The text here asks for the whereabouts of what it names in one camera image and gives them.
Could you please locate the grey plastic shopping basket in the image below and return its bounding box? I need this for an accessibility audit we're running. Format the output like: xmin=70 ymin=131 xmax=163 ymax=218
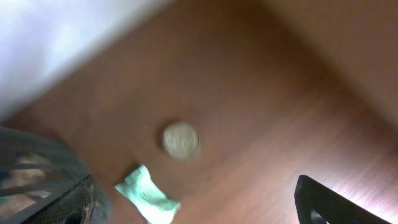
xmin=1 ymin=127 xmax=111 ymax=224

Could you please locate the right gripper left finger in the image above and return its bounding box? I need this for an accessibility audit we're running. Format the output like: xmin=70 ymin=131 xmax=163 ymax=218
xmin=1 ymin=176 xmax=96 ymax=224

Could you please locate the light green packet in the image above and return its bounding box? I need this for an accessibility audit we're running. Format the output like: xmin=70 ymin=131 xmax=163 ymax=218
xmin=114 ymin=165 xmax=181 ymax=224

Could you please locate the silver tin can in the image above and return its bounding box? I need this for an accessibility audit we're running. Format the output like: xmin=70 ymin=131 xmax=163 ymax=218
xmin=162 ymin=121 xmax=200 ymax=161

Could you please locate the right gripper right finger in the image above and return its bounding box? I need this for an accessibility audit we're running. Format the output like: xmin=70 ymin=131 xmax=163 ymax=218
xmin=294 ymin=175 xmax=389 ymax=224

